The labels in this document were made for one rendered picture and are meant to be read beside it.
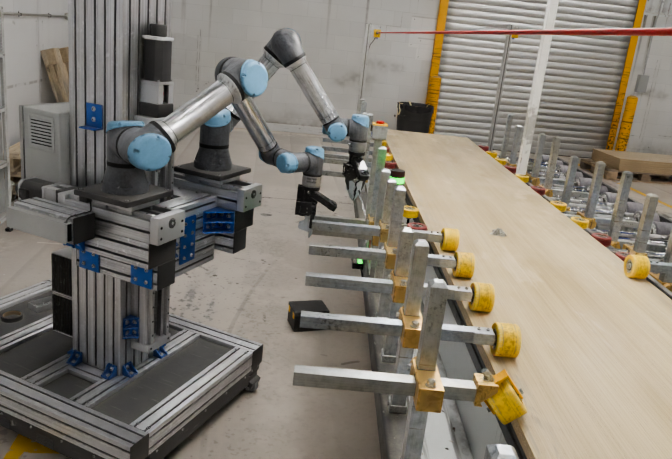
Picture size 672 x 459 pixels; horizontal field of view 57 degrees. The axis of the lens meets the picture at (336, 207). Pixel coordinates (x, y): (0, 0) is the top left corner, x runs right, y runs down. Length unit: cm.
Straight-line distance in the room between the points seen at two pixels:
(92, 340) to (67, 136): 81
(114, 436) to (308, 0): 832
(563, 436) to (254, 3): 904
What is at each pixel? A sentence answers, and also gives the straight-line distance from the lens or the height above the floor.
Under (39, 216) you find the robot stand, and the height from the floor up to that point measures 95.
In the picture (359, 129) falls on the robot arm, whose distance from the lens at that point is 258.
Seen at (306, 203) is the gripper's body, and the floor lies 96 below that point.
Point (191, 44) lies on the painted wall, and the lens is 1000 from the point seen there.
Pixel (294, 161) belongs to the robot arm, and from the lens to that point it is 229.
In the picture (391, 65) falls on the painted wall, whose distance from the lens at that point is 1010.
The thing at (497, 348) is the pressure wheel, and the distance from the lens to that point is 154.
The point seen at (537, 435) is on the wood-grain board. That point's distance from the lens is 133.
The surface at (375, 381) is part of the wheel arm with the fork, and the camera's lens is 127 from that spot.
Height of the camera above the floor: 161
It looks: 16 degrees down
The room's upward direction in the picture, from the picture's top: 6 degrees clockwise
